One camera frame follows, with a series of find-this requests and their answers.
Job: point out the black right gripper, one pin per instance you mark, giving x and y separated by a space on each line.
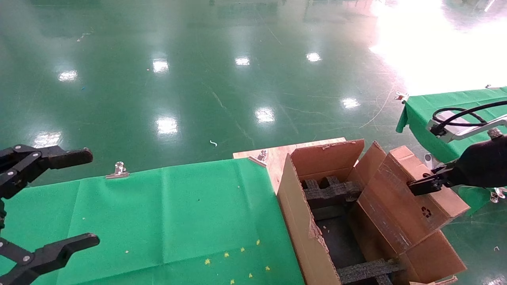
483 164

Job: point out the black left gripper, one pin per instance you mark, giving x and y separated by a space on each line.
2 215

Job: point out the small brown cardboard box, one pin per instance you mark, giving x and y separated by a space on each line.
396 206

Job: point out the large open cardboard carton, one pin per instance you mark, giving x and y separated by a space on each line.
301 221

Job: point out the white table leg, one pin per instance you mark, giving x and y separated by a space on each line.
428 159

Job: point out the silver binder clip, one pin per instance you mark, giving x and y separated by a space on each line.
117 172
259 157
401 97
498 194

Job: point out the black foam insert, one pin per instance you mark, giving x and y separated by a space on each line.
332 192
368 271

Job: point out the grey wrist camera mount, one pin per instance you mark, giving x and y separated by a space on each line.
455 132

